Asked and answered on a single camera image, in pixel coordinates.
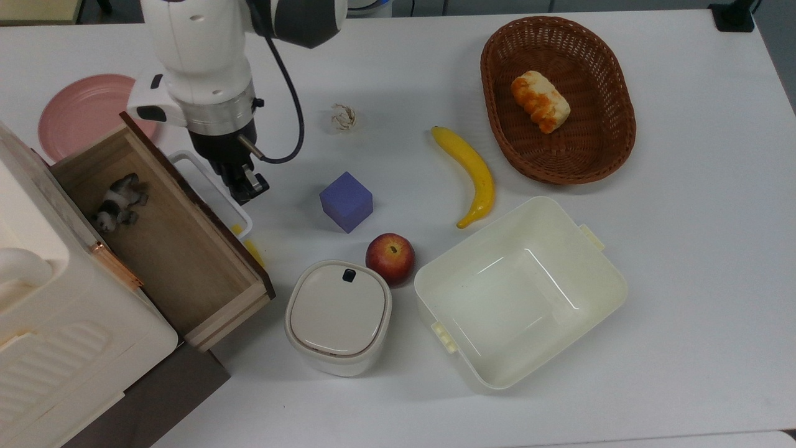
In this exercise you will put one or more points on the red apple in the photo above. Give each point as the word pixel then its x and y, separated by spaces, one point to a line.
pixel 390 258

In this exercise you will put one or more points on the crumpled white paper ball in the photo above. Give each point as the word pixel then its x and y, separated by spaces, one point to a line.
pixel 344 117

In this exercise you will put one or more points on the brown wicker basket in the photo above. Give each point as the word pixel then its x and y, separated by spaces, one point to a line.
pixel 597 143

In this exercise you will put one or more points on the black and white panda toy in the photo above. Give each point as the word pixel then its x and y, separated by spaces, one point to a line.
pixel 118 204

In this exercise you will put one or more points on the cream open plastic bin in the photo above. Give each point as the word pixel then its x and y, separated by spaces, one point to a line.
pixel 516 292

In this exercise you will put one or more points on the white rectangular tray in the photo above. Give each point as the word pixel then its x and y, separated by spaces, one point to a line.
pixel 214 208

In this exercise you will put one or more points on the dark wooden cabinet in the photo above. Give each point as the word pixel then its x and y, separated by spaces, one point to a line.
pixel 168 392

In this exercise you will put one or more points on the bread roll with orange glaze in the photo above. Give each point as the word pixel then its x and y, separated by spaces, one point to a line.
pixel 540 101

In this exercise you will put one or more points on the purple foam cube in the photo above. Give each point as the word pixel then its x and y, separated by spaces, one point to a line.
pixel 346 202

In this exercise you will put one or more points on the small white lidded trash can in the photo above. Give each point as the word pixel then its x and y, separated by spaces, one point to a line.
pixel 339 317

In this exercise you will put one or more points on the yellow banana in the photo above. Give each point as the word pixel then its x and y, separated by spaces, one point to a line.
pixel 476 174

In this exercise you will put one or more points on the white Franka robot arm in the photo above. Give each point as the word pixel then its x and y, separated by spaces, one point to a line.
pixel 199 50

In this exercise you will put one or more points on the black stand base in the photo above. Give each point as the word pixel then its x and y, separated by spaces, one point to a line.
pixel 732 15

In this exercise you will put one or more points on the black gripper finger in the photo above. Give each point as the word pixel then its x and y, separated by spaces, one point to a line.
pixel 252 186
pixel 224 171

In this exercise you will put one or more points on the white plastic cabinet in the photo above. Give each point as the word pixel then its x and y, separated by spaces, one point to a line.
pixel 74 348

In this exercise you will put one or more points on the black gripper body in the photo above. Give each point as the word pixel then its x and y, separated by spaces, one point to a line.
pixel 221 146

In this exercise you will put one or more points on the pink plastic plate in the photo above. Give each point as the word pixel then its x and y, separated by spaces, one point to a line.
pixel 81 112

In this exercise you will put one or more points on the wooden drawer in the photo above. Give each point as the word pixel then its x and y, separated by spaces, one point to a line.
pixel 180 261

